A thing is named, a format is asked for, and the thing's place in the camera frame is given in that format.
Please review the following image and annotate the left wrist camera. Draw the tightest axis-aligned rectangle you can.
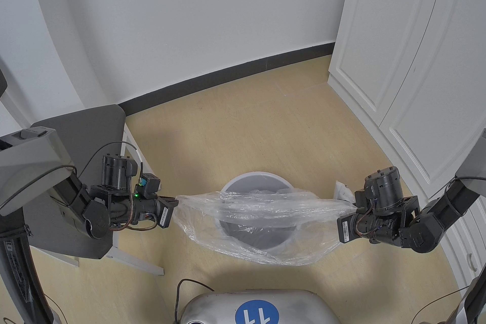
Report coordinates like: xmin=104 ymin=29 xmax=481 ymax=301
xmin=132 ymin=172 xmax=162 ymax=199

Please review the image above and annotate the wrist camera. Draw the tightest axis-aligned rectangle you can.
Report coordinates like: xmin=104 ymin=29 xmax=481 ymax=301
xmin=132 ymin=172 xmax=162 ymax=199
xmin=354 ymin=190 xmax=368 ymax=216

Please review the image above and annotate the crumpled white paper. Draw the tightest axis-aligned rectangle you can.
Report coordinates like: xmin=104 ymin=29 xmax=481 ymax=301
xmin=333 ymin=180 xmax=356 ymax=202

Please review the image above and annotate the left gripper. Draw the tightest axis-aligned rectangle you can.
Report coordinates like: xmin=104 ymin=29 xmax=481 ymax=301
xmin=113 ymin=196 xmax=174 ymax=229

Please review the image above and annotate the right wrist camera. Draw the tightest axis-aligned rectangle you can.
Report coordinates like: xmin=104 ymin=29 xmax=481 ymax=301
xmin=354 ymin=190 xmax=368 ymax=216

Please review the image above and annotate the white trash bin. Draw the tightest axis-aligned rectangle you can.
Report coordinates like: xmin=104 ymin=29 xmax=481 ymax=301
xmin=218 ymin=171 xmax=300 ymax=253

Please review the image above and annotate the clear plastic bag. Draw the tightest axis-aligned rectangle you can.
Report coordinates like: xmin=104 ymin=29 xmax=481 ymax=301
xmin=175 ymin=189 xmax=359 ymax=267

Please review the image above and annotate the black cable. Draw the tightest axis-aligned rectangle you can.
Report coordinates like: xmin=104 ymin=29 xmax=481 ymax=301
xmin=413 ymin=286 xmax=472 ymax=324
xmin=174 ymin=278 xmax=215 ymax=323
xmin=74 ymin=141 xmax=144 ymax=183

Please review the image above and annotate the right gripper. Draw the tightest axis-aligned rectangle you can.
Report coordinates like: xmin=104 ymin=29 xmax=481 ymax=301
xmin=337 ymin=213 xmax=400 ymax=245

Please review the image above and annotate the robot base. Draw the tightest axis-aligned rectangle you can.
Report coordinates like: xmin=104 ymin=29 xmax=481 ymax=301
xmin=181 ymin=289 xmax=339 ymax=324

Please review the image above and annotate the dark grey seat white stool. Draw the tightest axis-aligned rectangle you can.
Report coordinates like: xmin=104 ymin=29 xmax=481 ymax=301
xmin=24 ymin=104 xmax=165 ymax=276

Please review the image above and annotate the white wardrobe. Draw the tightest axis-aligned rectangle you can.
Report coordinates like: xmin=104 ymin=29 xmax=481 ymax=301
xmin=327 ymin=0 xmax=486 ymax=294

